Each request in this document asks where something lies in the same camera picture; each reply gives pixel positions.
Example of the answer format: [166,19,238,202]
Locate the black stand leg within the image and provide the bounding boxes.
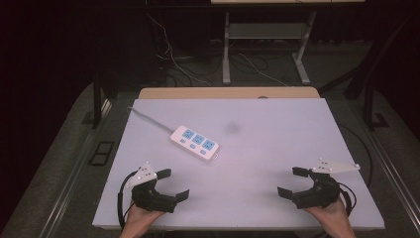
[362,80,391,131]
[91,70,119,130]

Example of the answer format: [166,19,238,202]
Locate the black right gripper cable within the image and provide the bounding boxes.
[336,182,358,213]

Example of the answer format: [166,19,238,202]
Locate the person's right hand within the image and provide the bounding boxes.
[303,197,357,238]

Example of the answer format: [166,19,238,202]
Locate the white floor cable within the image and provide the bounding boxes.
[147,13,214,87]

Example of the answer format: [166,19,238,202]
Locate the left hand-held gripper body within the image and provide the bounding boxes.
[125,161,178,214]

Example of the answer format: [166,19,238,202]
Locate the person's left hand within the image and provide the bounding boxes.
[119,202,165,238]

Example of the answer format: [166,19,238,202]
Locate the grey metal desk frame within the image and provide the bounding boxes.
[222,10,317,86]

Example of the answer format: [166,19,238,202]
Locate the long black floor cable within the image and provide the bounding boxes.
[336,123,374,189]

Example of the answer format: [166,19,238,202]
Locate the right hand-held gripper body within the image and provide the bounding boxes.
[291,158,362,210]

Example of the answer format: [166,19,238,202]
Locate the aluminium floor rail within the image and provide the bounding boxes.
[39,98,114,238]
[350,98,420,229]

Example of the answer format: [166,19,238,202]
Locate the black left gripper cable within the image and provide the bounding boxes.
[117,171,139,231]

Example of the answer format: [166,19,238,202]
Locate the black floor socket frame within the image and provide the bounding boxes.
[87,141,116,167]

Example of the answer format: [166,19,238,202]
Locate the grey power strip cable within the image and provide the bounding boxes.
[127,106,175,134]

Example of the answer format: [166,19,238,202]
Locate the white power strip blue sockets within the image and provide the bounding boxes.
[169,124,220,163]

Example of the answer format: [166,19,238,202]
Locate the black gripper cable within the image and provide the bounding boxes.
[117,171,139,231]
[336,182,358,213]

